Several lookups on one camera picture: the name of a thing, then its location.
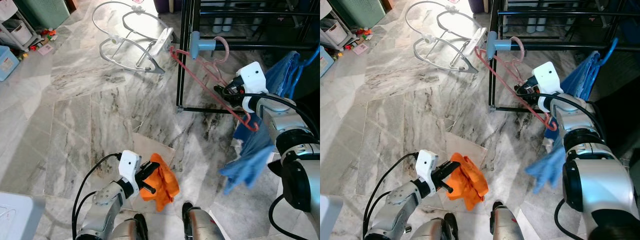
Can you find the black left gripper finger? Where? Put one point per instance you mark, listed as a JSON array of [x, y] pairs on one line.
[[450, 168], [152, 168]]

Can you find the orange shirt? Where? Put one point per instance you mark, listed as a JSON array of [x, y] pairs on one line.
[[162, 187], [467, 185]]

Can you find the pink plastic hanger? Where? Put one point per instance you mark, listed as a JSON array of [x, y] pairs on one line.
[[522, 50], [228, 50]]

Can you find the blue plastic hanger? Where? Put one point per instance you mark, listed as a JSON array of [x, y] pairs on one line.
[[300, 75], [600, 70]]

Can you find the black metal drying rack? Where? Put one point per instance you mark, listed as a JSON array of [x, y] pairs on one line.
[[492, 65], [181, 55]]

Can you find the grey rack pole connector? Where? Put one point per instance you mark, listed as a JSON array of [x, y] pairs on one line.
[[495, 45], [200, 45]]

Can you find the silver left robot leg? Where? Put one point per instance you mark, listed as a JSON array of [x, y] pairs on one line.
[[127, 230], [430, 230]]

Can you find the silver robot leg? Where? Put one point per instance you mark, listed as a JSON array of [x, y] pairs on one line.
[[430, 230], [507, 225], [127, 230], [202, 225]]

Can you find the blue shirt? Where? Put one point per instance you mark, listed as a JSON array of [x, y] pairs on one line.
[[547, 167], [250, 160]]

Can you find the silver right robot leg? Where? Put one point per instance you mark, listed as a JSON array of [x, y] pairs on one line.
[[507, 225], [202, 225]]

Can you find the dark hanging garment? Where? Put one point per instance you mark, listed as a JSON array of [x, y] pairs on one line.
[[620, 110], [314, 85]]

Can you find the light blue storage bin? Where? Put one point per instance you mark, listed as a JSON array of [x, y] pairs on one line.
[[7, 62], [325, 61]]

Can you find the purple armchair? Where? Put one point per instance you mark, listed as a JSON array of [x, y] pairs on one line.
[[476, 5], [162, 5]]

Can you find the white shelf trolley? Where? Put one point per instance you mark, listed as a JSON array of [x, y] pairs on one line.
[[337, 32], [20, 32]]

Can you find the pink card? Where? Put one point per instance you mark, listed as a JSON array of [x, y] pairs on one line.
[[45, 49], [359, 48]]

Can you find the small red toys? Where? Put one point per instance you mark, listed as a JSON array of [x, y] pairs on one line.
[[362, 35], [47, 35]]

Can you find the green plastic laundry basket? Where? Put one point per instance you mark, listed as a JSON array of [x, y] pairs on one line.
[[360, 12], [45, 12]]

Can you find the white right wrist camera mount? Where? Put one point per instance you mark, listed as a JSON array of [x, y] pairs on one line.
[[251, 77], [547, 77]]

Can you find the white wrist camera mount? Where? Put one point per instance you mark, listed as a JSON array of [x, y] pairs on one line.
[[129, 162], [426, 162], [251, 77], [547, 77]]

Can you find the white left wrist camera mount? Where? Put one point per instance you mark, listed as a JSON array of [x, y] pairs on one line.
[[426, 162], [129, 162]]

